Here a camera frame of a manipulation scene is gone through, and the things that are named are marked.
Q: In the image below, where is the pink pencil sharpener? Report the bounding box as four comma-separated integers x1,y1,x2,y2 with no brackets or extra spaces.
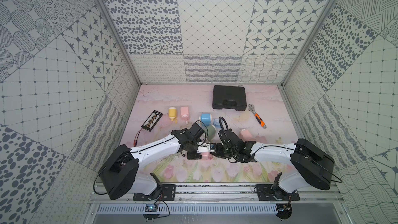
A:
180,106,189,123
240,129,255,141
201,152,213,160

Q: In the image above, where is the yellow pencil sharpener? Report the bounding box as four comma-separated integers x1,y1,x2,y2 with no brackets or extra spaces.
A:
168,107,177,123

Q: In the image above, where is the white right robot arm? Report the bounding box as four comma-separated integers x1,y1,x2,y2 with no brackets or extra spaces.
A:
212,117,342,194

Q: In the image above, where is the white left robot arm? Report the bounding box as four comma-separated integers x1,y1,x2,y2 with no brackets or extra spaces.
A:
98,122,208,200

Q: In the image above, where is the black connector board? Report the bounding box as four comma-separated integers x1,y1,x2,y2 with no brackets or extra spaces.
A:
142,110,163,132

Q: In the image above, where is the black plastic tool case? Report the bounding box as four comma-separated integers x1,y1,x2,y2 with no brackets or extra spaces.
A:
212,85,247,111

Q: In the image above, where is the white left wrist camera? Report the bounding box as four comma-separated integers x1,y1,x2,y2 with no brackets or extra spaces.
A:
197,143,217,153

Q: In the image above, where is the orange handled adjustable wrench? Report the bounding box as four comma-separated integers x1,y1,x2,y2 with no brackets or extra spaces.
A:
248,104,267,129

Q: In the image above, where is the red black cable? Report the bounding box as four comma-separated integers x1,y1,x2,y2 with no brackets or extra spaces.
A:
133,129,147,146

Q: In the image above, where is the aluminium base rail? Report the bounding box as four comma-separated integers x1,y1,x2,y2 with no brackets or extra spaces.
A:
88,181,321,215

